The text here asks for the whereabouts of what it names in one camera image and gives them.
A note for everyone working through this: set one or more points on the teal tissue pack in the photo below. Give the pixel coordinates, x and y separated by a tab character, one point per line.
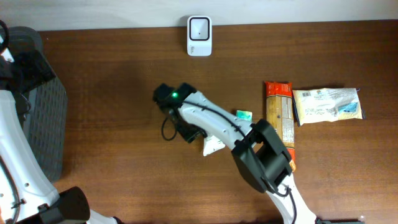
245	115

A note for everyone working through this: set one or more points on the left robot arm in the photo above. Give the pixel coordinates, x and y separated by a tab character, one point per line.
27	196

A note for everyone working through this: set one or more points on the white cream tube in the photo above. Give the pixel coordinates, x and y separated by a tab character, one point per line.
212	144

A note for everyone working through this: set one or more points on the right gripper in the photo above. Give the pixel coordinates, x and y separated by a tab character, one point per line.
189	134

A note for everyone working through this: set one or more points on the orange spaghetti packet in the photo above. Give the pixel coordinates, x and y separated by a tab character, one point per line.
280	114

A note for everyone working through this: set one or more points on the white barcode scanner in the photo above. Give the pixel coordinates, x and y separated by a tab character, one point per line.
199	36

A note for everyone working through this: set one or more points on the grey plastic mesh basket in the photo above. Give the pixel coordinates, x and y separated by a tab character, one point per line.
41	99

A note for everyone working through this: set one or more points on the cream snack bag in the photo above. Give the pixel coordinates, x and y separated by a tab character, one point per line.
327	105

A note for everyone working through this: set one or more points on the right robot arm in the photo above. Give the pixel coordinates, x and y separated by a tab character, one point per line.
260	155

